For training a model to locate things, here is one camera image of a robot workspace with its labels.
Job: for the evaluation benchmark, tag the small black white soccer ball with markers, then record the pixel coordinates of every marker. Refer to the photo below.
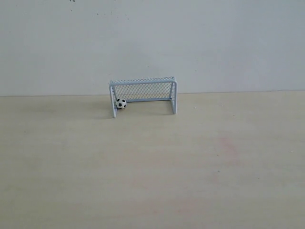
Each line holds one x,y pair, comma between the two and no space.
121,103

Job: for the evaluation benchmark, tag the small light blue goal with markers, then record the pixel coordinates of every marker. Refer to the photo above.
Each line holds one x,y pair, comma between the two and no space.
143,90

